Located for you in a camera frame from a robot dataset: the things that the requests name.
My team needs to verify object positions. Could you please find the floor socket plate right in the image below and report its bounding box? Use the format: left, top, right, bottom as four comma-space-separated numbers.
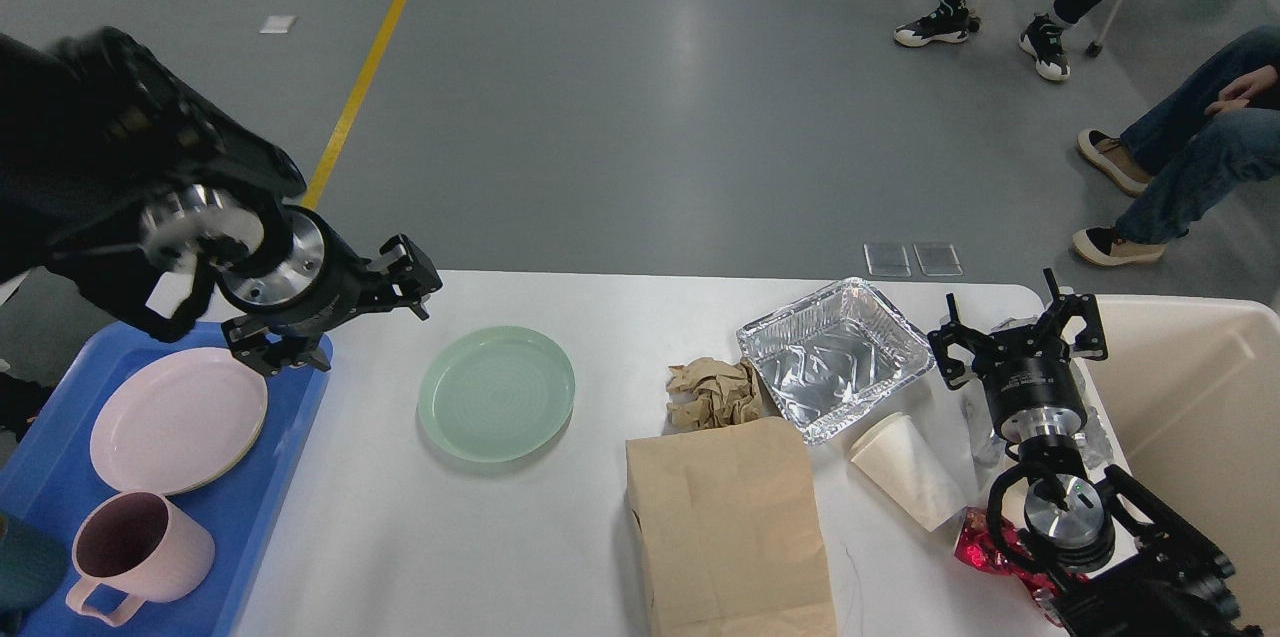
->
913, 242, 964, 278

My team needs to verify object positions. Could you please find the red foil wrapper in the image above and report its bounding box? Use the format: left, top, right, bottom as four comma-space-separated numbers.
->
954, 507, 1062, 628

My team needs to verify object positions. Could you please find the brown paper bag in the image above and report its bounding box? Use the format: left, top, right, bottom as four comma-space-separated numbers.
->
625, 417, 838, 636

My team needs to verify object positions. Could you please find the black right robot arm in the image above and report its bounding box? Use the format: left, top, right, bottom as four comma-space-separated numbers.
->
927, 269, 1265, 636

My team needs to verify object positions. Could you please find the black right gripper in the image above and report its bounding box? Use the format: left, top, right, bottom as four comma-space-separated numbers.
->
927, 271, 1108, 444

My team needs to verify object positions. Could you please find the floor socket plate left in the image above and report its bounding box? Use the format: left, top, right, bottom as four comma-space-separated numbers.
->
863, 242, 913, 278

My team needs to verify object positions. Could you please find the white paper cup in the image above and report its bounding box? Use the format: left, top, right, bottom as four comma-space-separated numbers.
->
849, 412, 966, 532

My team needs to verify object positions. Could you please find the aluminium foil tray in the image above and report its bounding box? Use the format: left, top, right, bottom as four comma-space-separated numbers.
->
736, 278, 934, 446

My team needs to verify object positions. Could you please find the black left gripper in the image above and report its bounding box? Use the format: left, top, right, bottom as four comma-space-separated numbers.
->
218, 207, 443, 379

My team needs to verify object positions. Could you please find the seated person in black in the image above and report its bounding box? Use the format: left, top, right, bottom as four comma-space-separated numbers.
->
0, 374, 55, 444

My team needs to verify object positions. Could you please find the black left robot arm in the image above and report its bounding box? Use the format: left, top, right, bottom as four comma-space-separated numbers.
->
1, 27, 442, 377

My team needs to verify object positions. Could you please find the beige plastic bin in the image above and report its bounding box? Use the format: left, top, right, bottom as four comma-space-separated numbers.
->
1088, 295, 1279, 636

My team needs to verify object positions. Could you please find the crumpled brown paper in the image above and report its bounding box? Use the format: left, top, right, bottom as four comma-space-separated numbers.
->
666, 356, 764, 431

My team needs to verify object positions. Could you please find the pink mug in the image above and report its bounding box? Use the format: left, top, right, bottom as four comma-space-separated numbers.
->
64, 491, 216, 627

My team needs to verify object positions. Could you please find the green plate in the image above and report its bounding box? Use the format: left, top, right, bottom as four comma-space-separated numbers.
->
417, 326, 576, 464

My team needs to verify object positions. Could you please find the white paper on floor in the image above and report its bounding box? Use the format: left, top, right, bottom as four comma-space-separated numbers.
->
259, 14, 298, 35

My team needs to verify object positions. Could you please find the dark green mug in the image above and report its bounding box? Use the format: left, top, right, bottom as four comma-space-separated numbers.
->
1, 510, 69, 617

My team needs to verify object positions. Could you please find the person in blue jeans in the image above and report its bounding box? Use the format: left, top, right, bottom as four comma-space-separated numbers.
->
1071, 26, 1279, 267

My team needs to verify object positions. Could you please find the floor socket plate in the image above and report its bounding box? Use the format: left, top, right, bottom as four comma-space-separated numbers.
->
863, 242, 913, 278
913, 242, 964, 278

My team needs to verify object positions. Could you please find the pink plate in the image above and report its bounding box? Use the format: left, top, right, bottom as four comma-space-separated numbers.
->
90, 347, 269, 496

